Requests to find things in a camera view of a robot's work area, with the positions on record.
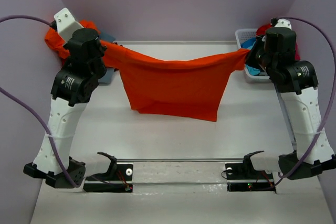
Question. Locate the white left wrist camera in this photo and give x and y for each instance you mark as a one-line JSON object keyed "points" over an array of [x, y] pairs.
{"points": [[66, 24]]}

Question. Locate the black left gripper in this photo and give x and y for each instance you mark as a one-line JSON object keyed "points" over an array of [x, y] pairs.
{"points": [[103, 48]]}

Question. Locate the teal shirt in basket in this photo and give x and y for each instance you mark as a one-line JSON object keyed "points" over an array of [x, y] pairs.
{"points": [[251, 64]]}

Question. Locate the orange t shirt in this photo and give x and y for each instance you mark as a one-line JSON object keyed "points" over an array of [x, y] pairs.
{"points": [[191, 89]]}

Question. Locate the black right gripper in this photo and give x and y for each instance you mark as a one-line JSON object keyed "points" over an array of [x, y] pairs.
{"points": [[251, 57]]}

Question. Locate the red shirt in basket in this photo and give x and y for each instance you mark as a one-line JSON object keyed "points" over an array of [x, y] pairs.
{"points": [[261, 31]]}

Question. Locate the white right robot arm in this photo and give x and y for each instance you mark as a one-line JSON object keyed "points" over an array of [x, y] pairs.
{"points": [[297, 84]]}

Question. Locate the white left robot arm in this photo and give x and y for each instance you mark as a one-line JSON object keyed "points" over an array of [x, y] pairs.
{"points": [[71, 91]]}

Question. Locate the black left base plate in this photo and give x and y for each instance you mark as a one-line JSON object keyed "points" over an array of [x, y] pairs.
{"points": [[119, 181]]}

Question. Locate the grey-blue folded shirt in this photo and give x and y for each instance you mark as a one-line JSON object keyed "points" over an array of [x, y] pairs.
{"points": [[108, 77]]}

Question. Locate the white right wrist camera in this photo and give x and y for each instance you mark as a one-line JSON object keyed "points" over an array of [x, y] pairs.
{"points": [[281, 22]]}

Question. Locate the magenta shirt in basket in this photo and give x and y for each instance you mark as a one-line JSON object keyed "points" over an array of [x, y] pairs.
{"points": [[297, 55]]}

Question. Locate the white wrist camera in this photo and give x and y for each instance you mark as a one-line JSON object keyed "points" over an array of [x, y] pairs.
{"points": [[281, 22], [66, 24]]}

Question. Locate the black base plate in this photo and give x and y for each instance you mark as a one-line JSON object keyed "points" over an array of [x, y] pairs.
{"points": [[238, 179], [119, 181]]}

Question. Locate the orange folded shirt on pile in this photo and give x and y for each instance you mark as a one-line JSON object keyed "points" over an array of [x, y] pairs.
{"points": [[55, 42]]}

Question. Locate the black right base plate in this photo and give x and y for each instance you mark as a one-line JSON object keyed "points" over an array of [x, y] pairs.
{"points": [[238, 179]]}

